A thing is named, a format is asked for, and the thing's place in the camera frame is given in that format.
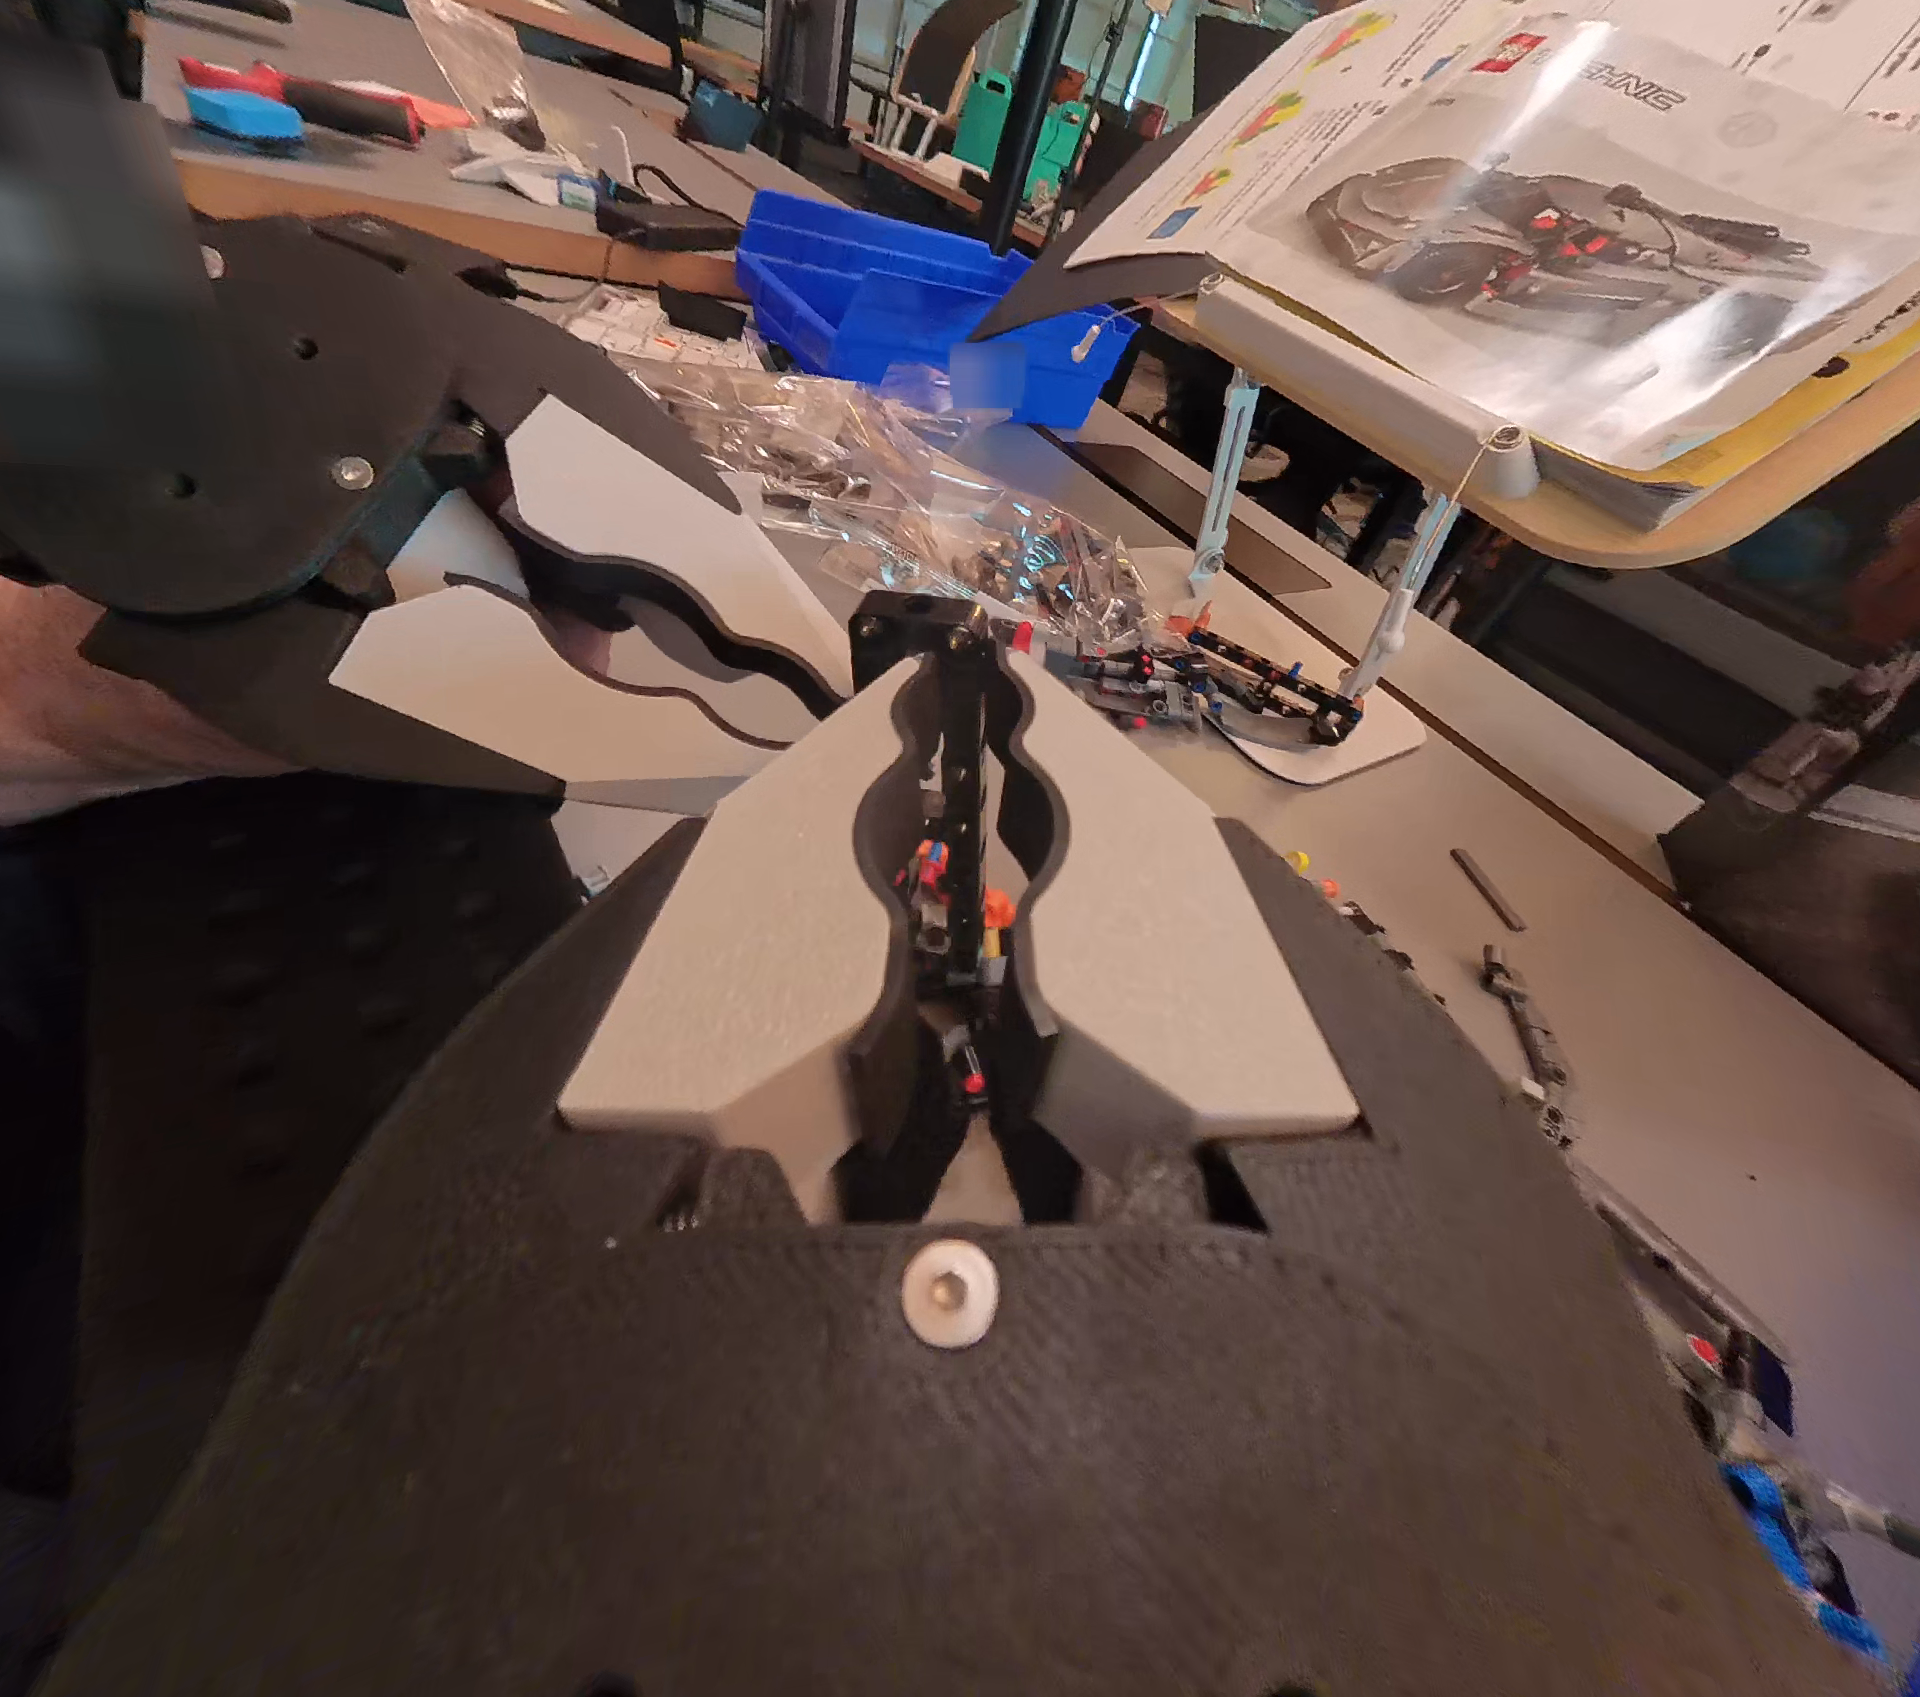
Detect person's left forearm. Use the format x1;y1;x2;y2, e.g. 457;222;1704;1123
0;572;303;829

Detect lego instruction booklet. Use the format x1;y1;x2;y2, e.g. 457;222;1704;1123
967;0;1920;529

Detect red black hand tool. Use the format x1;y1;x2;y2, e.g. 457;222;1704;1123
181;55;469;147

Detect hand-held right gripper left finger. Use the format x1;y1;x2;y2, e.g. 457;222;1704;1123
555;650;924;1228

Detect dark grey lego driveshaft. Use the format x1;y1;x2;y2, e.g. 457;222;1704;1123
1482;947;1578;1137

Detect black metal pole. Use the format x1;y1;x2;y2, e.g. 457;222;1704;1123
982;0;1143;258

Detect blue sponge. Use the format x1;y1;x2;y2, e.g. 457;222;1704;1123
183;85;306;147

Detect dark grey lego axle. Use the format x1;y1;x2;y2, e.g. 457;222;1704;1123
1451;848;1529;934

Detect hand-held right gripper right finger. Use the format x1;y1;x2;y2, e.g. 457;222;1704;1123
990;650;1363;1228

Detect black cabinet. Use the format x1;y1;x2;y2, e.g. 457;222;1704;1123
765;0;864;139

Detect black lego frame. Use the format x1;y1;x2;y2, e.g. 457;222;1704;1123
850;591;1005;1001

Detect green object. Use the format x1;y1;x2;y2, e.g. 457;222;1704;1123
952;68;1090;207

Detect blue storage bin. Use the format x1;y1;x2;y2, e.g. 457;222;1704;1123
735;189;1143;431

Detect blue grey lego piston assembly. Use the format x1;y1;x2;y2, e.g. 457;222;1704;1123
1651;1323;1920;1670

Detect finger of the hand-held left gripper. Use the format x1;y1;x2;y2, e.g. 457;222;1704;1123
331;489;824;814
498;394;860;709

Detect black curved lego subframe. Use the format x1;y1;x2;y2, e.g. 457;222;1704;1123
1193;633;1368;747

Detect clear bags of lego parts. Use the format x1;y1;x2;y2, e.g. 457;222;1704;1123
623;354;1158;657

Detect white book stand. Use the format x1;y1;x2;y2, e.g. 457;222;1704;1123
1116;272;1920;787

